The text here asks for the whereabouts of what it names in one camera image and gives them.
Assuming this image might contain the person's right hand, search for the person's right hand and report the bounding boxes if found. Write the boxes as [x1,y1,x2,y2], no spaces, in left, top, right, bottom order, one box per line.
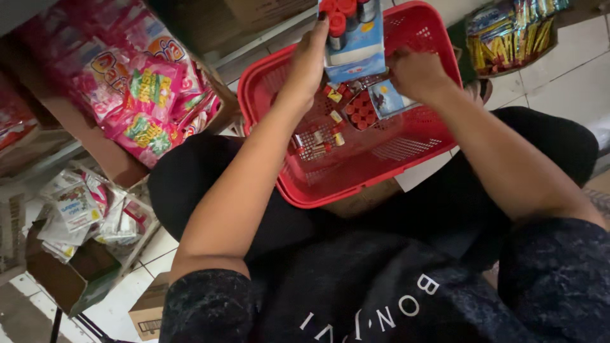
[387,48,461,105]

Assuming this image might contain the person's left hand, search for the person's left hand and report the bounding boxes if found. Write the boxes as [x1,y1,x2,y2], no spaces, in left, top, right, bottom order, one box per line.
[280,16,330,104]

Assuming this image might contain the blue carton of bottles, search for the blue carton of bottles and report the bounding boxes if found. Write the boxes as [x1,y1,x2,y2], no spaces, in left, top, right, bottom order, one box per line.
[318,0,388,84]

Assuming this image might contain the blue printed card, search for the blue printed card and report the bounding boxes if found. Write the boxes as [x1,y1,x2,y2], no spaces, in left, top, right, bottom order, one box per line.
[368,79,420,120]

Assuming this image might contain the tray pack of red-capped bottles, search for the tray pack of red-capped bottles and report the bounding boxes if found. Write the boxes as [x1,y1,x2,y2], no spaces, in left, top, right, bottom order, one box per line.
[342,90,379,131]

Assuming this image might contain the person's foot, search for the person's foot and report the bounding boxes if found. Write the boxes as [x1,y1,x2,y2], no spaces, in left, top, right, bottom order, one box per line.
[463,78,494,105]

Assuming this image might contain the scattered loose small bottles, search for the scattered loose small bottles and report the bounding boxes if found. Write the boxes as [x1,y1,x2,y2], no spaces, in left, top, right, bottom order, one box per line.
[292,84,348,160]

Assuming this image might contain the red plastic shopping basket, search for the red plastic shopping basket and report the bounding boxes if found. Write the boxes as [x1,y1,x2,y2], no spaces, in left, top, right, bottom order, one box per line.
[237,1,463,209]

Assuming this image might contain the bag of yellow snack sticks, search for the bag of yellow snack sticks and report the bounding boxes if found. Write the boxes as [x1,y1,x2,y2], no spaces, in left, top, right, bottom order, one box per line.
[464,0,571,79]

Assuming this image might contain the person's black trousers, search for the person's black trousers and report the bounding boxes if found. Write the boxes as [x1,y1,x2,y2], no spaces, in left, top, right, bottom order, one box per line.
[147,106,600,274]

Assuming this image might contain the person's black printed shirt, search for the person's black printed shirt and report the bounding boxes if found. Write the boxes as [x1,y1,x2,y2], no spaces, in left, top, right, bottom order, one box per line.
[159,217,610,343]

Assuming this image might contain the carton of pink snack packets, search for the carton of pink snack packets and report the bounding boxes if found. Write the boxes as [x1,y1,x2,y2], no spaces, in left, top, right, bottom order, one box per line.
[10,0,240,187]

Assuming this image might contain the small brown cardboard box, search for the small brown cardboard box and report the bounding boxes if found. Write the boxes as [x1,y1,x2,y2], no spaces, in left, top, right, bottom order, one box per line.
[128,272,171,342]

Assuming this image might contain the carton of white sachets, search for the carton of white sachets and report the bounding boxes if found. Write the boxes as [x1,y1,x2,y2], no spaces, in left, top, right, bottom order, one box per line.
[25,161,161,317]

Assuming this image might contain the shelf with red packets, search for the shelf with red packets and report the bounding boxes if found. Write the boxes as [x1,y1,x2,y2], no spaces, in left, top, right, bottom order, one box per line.
[0,88,86,186]

